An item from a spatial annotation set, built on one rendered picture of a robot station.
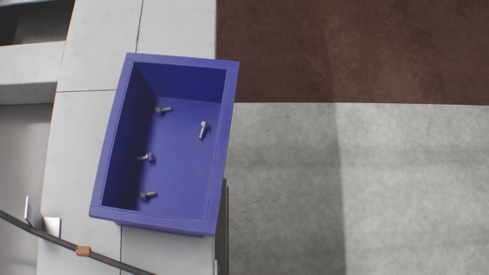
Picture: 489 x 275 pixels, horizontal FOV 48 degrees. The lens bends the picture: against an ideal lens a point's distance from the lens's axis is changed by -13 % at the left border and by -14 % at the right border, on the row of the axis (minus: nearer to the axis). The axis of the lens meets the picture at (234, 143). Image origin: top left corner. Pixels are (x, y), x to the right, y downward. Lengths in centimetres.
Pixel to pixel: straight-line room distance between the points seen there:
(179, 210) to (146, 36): 29
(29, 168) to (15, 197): 6
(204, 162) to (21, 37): 45
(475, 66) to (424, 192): 56
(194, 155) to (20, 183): 29
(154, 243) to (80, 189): 13
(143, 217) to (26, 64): 37
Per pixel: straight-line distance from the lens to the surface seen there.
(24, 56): 97
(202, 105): 86
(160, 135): 84
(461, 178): 187
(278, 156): 176
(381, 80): 195
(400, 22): 212
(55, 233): 81
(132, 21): 96
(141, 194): 79
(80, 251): 75
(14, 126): 98
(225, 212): 124
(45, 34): 108
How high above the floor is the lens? 157
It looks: 63 degrees down
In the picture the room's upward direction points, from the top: 2 degrees clockwise
